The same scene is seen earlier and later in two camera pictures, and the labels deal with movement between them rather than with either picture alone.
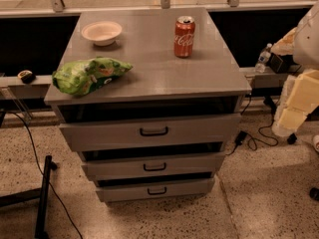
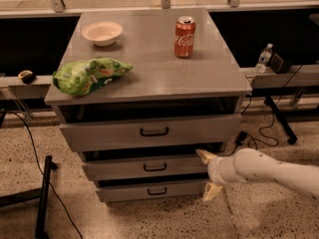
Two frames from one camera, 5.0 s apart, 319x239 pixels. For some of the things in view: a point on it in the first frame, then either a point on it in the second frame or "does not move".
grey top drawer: x=150 y=132 does not move
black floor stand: x=42 y=193 does not move
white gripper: x=307 y=41 -> x=215 y=171
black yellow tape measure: x=27 y=77 does not move
